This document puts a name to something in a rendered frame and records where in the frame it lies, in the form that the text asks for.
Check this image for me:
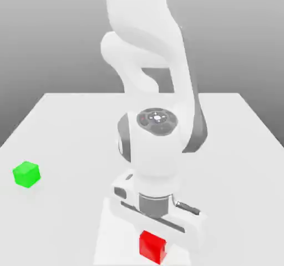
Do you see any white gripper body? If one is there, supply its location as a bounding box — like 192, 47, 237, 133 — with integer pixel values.
110, 196, 209, 255

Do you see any small red cube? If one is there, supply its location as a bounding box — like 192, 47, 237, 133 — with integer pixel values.
139, 230, 168, 265

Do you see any small green cube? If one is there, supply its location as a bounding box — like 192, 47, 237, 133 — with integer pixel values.
12, 160, 41, 189

